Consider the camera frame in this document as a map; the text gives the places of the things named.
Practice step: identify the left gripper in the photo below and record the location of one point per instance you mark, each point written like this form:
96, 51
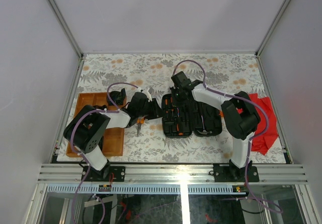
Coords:
157, 112

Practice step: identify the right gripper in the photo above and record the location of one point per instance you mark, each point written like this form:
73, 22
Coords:
182, 104

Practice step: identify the black plastic tool case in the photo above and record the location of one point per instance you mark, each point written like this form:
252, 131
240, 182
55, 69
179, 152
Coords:
186, 116

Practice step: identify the large orange screwdriver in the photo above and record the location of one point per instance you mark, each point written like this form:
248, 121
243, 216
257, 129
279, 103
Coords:
179, 130

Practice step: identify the claw hammer black handle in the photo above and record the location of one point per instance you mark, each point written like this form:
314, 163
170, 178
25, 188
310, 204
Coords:
204, 126

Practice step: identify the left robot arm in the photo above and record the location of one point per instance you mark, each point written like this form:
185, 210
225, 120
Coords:
85, 131

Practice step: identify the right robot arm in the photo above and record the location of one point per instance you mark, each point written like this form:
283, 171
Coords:
240, 115

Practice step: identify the orange long-nose pliers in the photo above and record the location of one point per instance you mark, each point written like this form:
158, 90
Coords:
140, 122

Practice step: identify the dark patterned rolled cloth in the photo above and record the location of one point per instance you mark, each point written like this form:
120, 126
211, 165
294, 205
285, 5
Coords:
117, 97

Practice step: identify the wooden compartment tray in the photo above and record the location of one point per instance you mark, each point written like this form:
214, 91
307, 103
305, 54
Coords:
112, 141

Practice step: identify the aluminium front rail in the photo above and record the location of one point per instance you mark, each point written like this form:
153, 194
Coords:
144, 178

